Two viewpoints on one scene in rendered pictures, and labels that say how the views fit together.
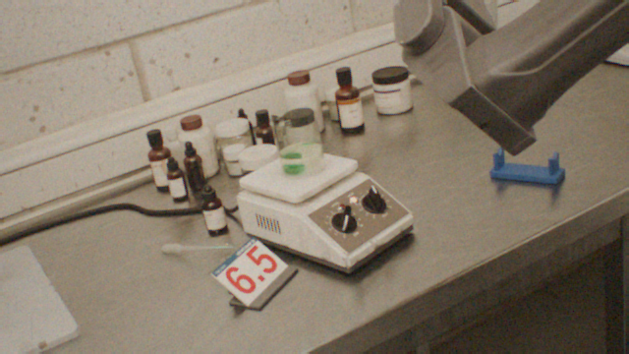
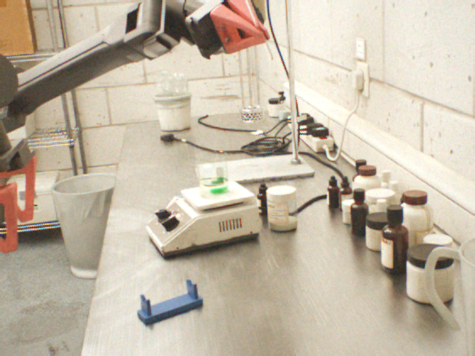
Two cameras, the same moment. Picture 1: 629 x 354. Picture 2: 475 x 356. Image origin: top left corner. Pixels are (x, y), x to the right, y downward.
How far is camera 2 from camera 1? 180 cm
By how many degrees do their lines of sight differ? 100
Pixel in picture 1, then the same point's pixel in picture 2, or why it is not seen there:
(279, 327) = (133, 219)
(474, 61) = not seen: outside the picture
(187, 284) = not seen: hidden behind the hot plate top
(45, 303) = (235, 178)
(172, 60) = (433, 131)
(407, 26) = not seen: hidden behind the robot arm
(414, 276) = (118, 250)
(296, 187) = (193, 191)
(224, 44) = (457, 143)
